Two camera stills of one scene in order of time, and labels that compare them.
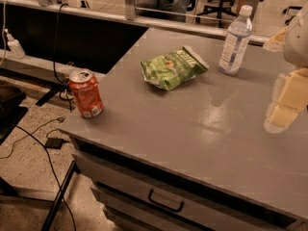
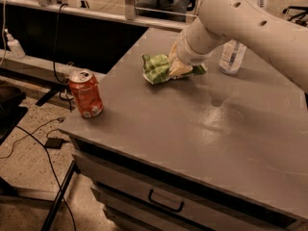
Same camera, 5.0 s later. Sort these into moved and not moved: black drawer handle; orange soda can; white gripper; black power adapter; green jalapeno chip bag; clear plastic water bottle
Moved: white gripper; green jalapeno chip bag
Not moved: black drawer handle; black power adapter; orange soda can; clear plastic water bottle
